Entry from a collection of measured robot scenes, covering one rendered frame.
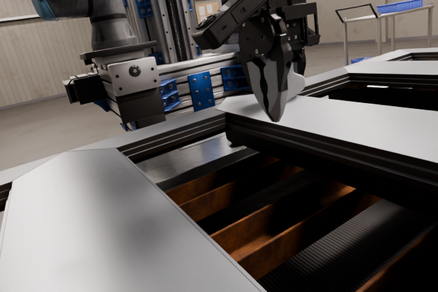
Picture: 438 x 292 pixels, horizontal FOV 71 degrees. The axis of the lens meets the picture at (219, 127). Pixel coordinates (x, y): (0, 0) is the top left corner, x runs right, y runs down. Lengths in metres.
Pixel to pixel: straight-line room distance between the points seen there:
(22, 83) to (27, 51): 0.93
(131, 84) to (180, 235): 0.67
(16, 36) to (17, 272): 10.36
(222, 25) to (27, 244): 0.32
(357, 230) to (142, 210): 0.55
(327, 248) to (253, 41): 0.49
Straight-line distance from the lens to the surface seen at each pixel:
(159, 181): 0.85
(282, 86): 0.41
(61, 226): 0.42
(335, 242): 0.77
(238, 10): 0.38
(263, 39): 0.41
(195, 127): 0.70
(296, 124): 0.58
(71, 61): 10.62
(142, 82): 0.95
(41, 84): 10.64
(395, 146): 0.47
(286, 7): 0.41
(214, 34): 0.36
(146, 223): 0.36
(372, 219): 0.84
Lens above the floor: 1.03
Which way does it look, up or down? 17 degrees down
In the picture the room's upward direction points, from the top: 10 degrees counter-clockwise
